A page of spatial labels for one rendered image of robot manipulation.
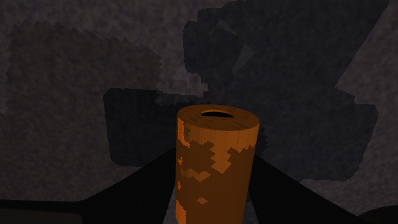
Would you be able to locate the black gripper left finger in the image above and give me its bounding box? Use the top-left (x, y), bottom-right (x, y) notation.
top-left (0, 148), bottom-right (176, 224)

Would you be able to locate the orange cylinder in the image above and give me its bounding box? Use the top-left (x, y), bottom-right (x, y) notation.
top-left (175, 104), bottom-right (260, 224)

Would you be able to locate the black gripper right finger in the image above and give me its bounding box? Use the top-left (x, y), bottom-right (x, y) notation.
top-left (248, 154), bottom-right (375, 224)

